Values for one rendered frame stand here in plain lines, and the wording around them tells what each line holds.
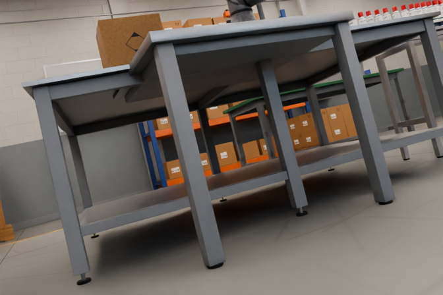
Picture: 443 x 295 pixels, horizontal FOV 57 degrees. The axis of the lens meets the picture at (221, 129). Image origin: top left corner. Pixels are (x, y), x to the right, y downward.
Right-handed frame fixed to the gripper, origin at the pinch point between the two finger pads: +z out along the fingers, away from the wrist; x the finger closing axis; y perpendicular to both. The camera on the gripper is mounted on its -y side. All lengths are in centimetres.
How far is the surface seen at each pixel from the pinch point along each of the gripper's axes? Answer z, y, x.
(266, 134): 143, 122, 105
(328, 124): 380, 251, 128
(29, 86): -76, 24, 55
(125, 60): -33, 38, 42
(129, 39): -30, 42, 32
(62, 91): -63, 23, 56
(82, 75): -57, 19, 48
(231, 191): 2, -17, 87
